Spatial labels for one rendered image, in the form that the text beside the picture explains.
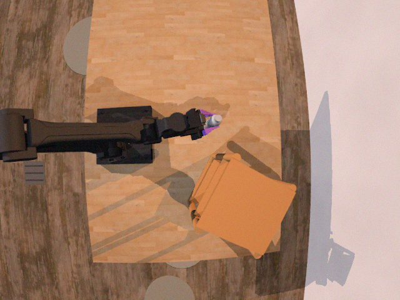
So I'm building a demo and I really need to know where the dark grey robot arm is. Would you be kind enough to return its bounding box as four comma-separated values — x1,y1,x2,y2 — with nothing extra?
0,108,206,163

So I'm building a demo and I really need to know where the small orange wooden shelving unit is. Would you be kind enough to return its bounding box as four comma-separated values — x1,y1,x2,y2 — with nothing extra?
187,153,296,259

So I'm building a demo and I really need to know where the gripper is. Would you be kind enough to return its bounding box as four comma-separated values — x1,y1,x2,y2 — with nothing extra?
186,108,219,141

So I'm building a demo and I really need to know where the grey bottle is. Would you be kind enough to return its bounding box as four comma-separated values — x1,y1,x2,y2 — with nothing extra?
204,114,222,129

